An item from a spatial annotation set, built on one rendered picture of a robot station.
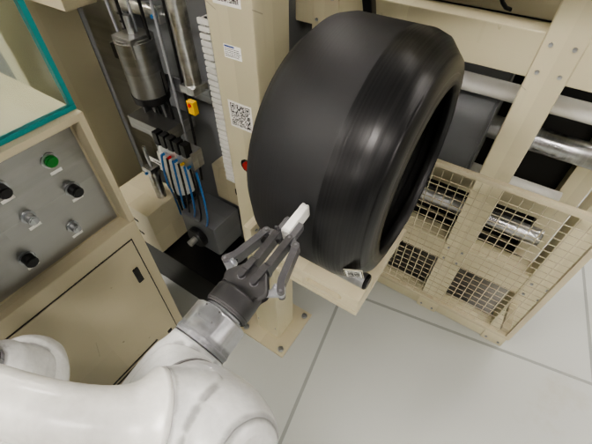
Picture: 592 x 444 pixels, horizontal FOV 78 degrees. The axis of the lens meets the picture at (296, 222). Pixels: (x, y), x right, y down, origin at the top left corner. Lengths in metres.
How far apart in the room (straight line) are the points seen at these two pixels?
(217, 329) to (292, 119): 0.37
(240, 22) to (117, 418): 0.72
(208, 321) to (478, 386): 1.60
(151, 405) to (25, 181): 0.77
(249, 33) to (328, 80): 0.24
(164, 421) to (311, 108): 0.50
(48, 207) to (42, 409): 0.77
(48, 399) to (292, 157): 0.48
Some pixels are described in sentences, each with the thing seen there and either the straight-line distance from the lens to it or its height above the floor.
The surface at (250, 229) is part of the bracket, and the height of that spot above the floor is 0.95.
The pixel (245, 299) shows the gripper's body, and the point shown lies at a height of 1.24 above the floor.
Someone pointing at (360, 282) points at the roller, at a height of 0.91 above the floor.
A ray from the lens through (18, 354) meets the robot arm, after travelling 0.91.
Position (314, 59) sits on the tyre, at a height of 1.44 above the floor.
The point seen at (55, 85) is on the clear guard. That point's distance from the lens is 1.00.
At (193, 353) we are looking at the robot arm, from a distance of 0.52.
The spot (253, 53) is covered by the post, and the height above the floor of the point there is 1.39.
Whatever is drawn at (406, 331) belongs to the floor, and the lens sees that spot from 1.99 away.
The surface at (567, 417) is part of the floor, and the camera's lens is 2.13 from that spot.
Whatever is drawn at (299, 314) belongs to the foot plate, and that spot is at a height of 0.01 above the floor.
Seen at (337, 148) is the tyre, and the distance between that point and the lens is 0.63.
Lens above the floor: 1.73
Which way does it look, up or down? 48 degrees down
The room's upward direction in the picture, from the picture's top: straight up
